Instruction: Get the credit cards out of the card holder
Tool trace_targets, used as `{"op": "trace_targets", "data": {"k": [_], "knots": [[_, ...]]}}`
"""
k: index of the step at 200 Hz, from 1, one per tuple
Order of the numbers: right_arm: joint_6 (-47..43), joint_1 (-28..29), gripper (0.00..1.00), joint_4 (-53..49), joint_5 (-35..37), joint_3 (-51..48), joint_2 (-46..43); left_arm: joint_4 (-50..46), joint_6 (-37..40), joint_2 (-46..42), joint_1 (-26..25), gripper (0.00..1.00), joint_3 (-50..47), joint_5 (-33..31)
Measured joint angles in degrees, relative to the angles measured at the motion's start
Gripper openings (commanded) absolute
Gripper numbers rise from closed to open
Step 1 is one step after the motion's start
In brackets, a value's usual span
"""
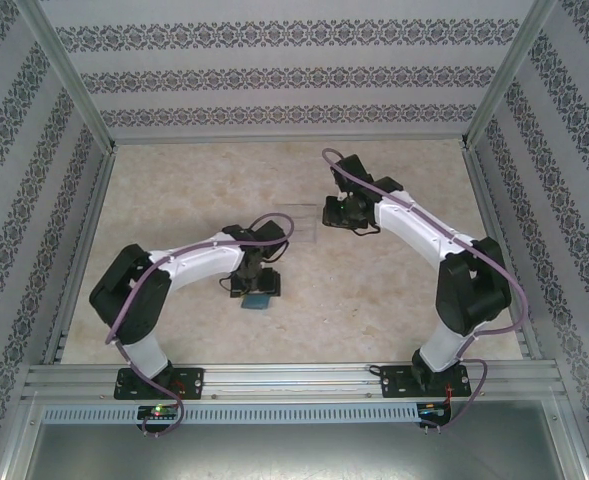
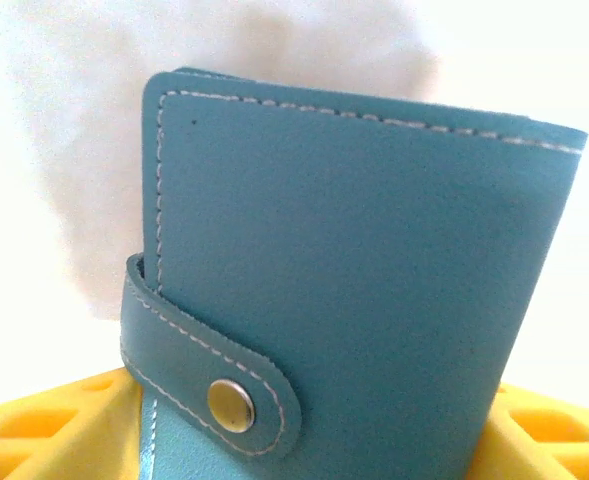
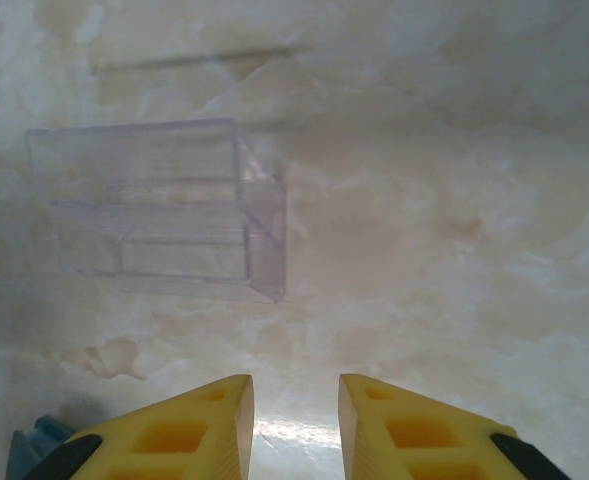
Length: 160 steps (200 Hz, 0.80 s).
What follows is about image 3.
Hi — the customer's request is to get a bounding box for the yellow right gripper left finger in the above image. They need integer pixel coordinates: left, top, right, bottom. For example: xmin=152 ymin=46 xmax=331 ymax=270
xmin=33 ymin=373 xmax=256 ymax=480

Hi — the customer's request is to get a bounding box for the clear acrylic card stand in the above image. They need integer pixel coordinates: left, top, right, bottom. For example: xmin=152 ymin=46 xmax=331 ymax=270
xmin=25 ymin=117 xmax=289 ymax=305

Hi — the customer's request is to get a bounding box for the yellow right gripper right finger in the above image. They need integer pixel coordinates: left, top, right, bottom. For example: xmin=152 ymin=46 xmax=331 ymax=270
xmin=337 ymin=373 xmax=570 ymax=480

